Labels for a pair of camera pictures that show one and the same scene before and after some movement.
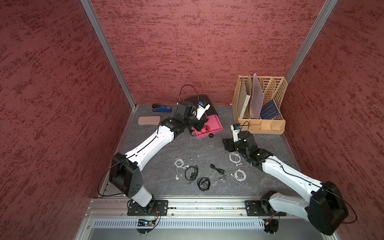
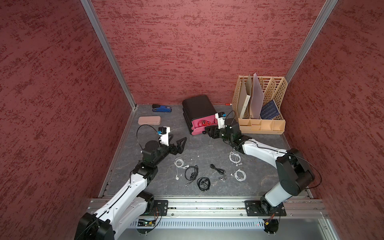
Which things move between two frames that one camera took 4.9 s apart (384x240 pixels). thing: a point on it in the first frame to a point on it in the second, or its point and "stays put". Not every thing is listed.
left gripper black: [201, 122] to [174, 151]
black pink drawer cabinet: [213, 126] stays put
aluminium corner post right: [324, 13] stays put
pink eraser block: [147, 120] stays put
